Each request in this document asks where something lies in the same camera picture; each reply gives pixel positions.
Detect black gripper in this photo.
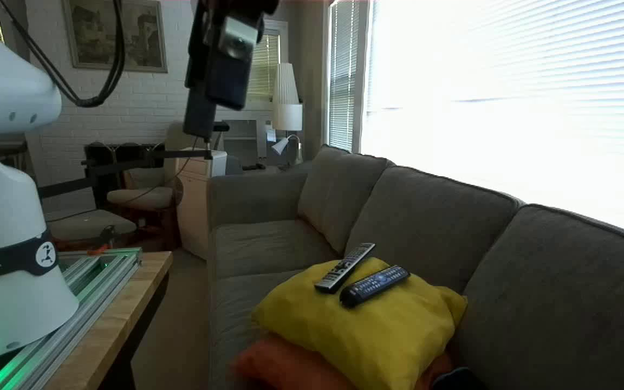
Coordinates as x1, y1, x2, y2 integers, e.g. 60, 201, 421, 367
183, 0, 278, 138

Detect silver remote control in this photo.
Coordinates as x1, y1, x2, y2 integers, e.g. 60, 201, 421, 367
314, 243, 375, 293

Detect black remote control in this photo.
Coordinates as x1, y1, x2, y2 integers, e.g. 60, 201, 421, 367
339, 265, 410, 308

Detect orange pillow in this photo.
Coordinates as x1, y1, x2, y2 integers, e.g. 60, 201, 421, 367
233, 334, 453, 390

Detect yellow pillow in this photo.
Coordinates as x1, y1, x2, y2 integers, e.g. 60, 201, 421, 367
252, 260, 468, 390

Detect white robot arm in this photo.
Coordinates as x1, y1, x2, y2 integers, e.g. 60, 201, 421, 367
0, 0, 278, 356

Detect grey fabric sofa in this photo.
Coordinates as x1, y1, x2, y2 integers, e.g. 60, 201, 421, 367
207, 148, 624, 390

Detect white table lamp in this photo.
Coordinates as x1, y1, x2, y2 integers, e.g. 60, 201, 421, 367
270, 62, 303, 165

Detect wooden armchair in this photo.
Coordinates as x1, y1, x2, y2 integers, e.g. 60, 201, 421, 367
82, 140, 180, 248

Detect beige footstool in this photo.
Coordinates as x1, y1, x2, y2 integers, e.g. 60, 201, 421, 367
50, 207, 135, 248

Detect white window blinds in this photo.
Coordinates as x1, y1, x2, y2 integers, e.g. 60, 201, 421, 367
324, 0, 624, 228

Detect wooden table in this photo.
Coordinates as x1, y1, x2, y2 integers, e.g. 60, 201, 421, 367
41, 247, 172, 390

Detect framed wall picture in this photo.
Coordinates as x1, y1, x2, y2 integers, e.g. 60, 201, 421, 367
60, 0, 167, 73

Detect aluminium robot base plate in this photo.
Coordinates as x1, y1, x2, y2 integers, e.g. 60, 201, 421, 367
0, 248, 140, 390

